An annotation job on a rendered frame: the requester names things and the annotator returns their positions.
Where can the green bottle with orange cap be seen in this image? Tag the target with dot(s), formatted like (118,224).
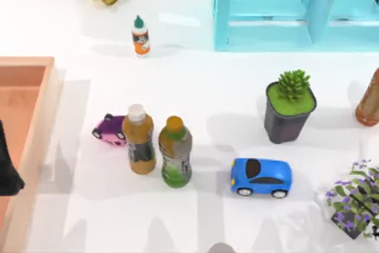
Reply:
(175,155)

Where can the brown bottle with white cap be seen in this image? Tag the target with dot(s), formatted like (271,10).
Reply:
(139,143)

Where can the pink toy car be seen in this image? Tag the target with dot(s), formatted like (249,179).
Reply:
(110,130)

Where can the small white and orange bottle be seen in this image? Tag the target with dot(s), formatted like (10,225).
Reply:
(140,39)

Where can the blue toy car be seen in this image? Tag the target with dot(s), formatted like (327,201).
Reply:
(262,177)

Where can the green plant in black pot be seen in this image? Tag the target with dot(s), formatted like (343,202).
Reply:
(288,110)

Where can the light blue rack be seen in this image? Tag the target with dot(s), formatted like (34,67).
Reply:
(266,10)

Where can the grey rounded object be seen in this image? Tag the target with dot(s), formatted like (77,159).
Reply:
(220,248)

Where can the salmon-coloured shallow box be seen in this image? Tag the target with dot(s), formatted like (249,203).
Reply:
(20,134)

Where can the purple flowering plant in pot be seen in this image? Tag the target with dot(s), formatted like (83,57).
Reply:
(356,199)

